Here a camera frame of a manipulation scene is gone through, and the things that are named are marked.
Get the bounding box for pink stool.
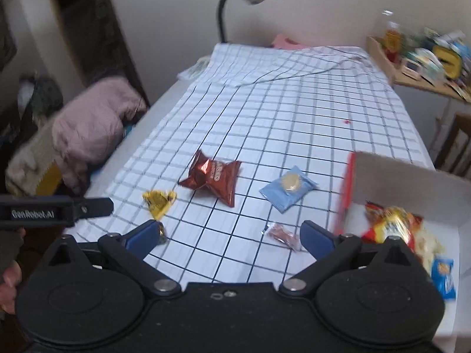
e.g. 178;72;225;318
272;34;310;50

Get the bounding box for white kitchen timer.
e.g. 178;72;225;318
401;59;424;79

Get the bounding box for orange drink bottle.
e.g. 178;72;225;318
381;9;403;63

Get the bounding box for pink jacket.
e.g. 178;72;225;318
52;79;148;192

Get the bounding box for gold candy wrapper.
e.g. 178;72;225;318
143;190;177;221

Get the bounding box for clear plastic packet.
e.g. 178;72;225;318
177;56;212;80

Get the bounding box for person's left hand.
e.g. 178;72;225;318
0;265;21;311

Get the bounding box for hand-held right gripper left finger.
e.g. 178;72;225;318
48;220;183;297

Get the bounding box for small pink candy packet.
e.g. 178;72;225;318
261;222;300;251

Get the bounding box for beige bag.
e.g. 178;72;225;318
5;118;63;195

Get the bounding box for wooden top cabinet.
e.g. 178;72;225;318
366;35;471;162

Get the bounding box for red yellow chip bag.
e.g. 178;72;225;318
361;202;424;252

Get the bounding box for dark wooden bookcase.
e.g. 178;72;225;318
57;0;151;107

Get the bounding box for brown wooden chair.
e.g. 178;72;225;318
434;112;471;181

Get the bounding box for yellow box with slot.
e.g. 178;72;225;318
432;46;464;79

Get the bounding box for pale yellow snack packet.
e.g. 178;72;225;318
408;224;444;276

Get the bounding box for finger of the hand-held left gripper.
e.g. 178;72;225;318
72;197;113;218

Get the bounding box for dark red snack packet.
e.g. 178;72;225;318
178;150;241;208

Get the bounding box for blue package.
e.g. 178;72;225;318
451;39;471;59

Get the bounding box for red cardboard box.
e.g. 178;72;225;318
333;151;471;353

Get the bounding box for dark grey cloth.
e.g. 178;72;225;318
16;74;63;118

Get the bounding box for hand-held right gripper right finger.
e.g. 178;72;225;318
278;221;418;297

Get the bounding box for light blue cookie packet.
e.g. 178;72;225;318
259;165;319;213

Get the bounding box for white tube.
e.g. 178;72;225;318
434;29;465;44

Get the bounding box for pale green tissue box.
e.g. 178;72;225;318
416;49;444;81

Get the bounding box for checkered tablecloth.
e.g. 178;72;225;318
68;42;437;284

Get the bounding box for blue snack packet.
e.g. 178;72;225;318
430;257;457;300

